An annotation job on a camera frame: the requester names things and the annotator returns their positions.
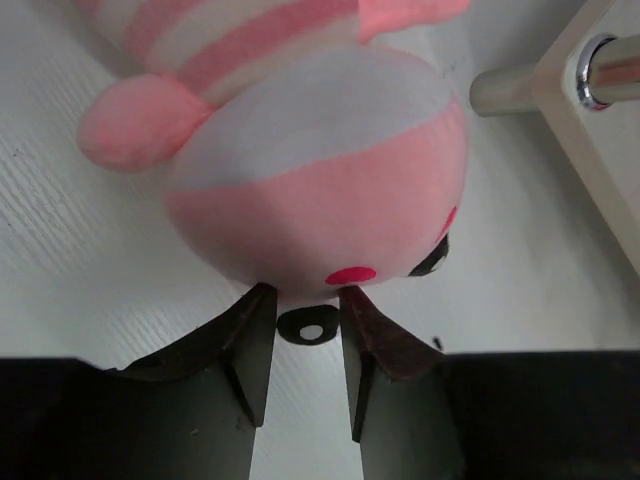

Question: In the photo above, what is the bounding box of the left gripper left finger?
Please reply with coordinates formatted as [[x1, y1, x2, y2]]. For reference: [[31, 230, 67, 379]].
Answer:
[[1, 284, 277, 479]]

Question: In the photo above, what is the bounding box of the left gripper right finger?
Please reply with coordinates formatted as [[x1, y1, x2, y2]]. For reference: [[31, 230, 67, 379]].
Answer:
[[339, 287, 639, 479]]

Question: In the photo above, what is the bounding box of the pink striped plush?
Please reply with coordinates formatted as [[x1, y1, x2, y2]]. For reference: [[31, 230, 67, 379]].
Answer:
[[77, 1, 469, 345]]

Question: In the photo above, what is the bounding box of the white two-tier shelf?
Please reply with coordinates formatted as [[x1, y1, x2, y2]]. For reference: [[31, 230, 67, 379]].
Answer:
[[469, 1, 639, 266]]

